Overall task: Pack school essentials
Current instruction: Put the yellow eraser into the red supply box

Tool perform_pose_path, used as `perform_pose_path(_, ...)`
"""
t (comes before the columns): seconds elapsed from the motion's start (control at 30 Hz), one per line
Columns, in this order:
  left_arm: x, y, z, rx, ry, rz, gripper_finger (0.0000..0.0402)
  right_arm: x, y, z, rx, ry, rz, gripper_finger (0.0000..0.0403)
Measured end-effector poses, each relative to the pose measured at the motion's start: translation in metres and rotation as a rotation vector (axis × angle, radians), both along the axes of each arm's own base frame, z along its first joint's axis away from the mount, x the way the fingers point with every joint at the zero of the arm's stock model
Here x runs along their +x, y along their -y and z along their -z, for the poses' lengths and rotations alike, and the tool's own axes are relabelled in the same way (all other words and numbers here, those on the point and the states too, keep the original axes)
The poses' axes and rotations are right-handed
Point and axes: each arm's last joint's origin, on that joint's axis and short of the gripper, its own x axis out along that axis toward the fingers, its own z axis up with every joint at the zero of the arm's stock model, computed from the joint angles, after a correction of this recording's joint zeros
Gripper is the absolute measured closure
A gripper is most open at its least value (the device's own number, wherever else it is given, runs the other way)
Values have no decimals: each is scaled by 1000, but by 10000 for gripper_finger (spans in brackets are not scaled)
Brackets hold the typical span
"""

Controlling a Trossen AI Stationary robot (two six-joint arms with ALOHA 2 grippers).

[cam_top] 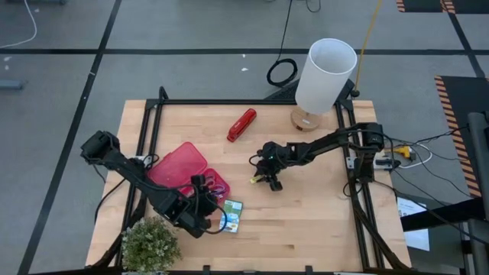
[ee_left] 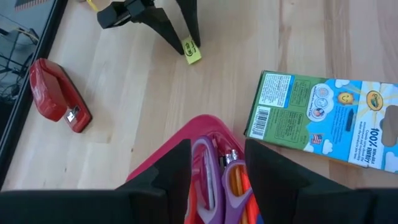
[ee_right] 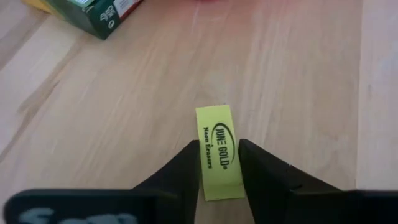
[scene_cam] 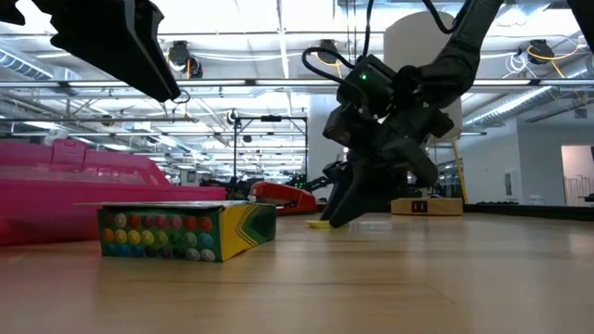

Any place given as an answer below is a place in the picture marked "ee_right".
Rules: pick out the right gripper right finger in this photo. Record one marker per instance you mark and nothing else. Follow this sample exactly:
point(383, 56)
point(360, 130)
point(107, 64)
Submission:
point(264, 177)

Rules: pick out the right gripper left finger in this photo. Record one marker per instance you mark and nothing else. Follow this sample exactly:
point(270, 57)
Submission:
point(183, 174)

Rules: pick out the yellow eraser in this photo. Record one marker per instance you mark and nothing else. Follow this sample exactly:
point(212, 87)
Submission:
point(219, 155)

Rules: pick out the crayon box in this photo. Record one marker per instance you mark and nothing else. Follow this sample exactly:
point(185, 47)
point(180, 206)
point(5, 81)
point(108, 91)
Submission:
point(99, 15)

